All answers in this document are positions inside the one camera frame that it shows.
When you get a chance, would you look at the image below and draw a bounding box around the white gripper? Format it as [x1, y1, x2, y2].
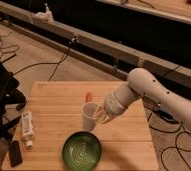
[93, 83, 140, 124]

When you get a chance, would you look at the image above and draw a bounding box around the white ceramic cup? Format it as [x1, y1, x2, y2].
[82, 102, 98, 131]

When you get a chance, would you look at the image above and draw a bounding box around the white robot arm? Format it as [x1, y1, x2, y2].
[93, 68, 191, 132]

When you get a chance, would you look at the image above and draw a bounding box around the green ceramic bowl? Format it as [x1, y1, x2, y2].
[62, 131, 102, 171]

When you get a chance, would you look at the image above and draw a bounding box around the white tube with label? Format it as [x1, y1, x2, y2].
[21, 111, 35, 149]

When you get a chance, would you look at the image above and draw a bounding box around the black floor cable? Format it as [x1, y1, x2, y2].
[12, 37, 79, 82]

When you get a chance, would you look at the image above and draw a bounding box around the black cable at right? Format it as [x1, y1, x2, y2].
[146, 106, 191, 171]

